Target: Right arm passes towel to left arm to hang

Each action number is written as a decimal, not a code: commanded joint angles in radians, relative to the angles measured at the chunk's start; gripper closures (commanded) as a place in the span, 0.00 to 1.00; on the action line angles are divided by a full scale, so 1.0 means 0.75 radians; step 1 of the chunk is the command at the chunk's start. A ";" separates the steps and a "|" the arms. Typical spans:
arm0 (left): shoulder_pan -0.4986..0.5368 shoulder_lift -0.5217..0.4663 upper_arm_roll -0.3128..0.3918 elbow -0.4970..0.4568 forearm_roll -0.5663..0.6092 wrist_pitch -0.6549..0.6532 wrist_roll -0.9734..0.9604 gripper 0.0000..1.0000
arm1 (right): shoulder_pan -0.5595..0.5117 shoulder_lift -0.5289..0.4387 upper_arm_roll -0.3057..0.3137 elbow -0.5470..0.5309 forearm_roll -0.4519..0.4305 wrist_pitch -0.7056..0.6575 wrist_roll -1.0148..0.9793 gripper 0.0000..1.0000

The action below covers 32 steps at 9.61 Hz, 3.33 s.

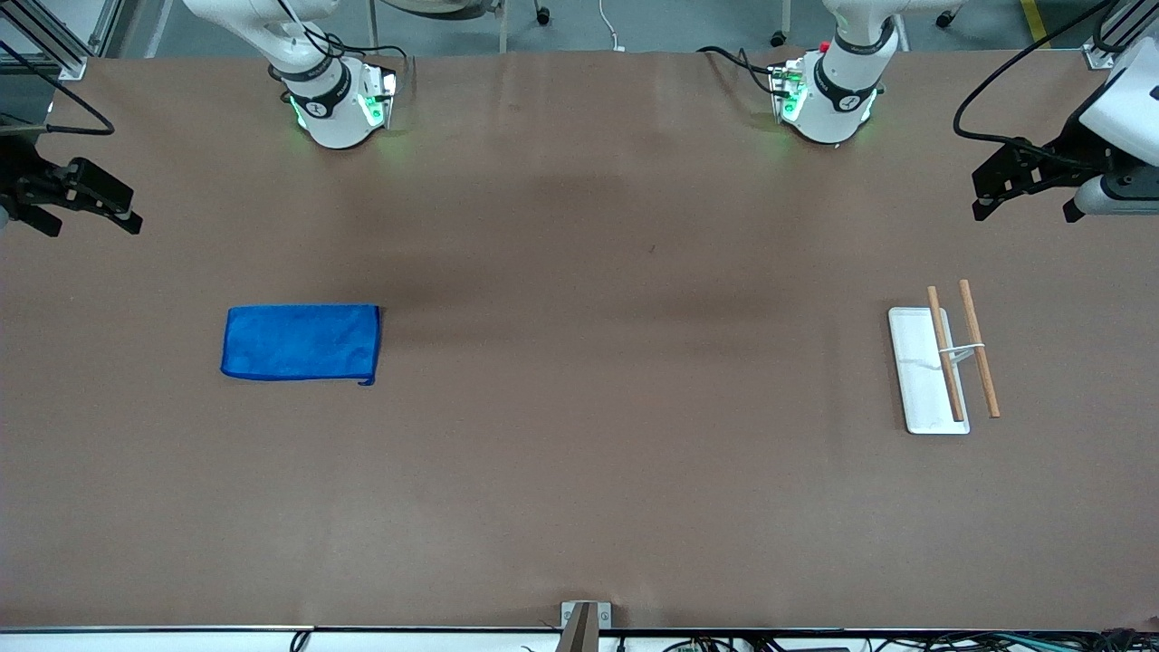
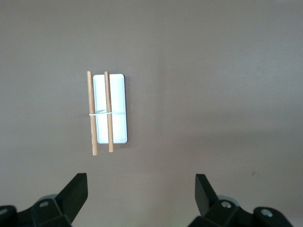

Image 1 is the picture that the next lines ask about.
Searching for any blue towel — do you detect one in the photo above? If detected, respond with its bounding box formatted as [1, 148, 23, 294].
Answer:
[220, 304, 382, 388]

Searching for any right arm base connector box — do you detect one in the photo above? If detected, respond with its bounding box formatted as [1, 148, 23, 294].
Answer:
[360, 62, 400, 130]

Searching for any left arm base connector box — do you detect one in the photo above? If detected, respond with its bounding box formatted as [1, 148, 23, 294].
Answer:
[769, 59, 807, 124]

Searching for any white rack with wooden bars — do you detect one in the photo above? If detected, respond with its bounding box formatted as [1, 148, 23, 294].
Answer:
[887, 279, 1002, 436]

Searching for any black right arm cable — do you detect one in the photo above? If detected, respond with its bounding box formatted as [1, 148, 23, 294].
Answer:
[0, 40, 117, 138]

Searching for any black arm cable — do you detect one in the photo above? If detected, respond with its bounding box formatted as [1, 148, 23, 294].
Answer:
[953, 0, 1120, 173]
[0, 40, 117, 138]

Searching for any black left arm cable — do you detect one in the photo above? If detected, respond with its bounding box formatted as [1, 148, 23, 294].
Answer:
[953, 0, 1120, 173]

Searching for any aluminium frame profile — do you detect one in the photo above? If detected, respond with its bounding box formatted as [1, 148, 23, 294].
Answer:
[0, 0, 128, 82]
[1083, 0, 1159, 72]

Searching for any black base cable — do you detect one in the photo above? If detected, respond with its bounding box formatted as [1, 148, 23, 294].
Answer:
[695, 44, 780, 97]

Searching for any white floor cable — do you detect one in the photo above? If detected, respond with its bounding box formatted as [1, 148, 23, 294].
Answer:
[597, 0, 627, 53]

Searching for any grey metal camera bracket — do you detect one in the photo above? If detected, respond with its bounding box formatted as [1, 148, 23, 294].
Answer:
[560, 600, 613, 652]

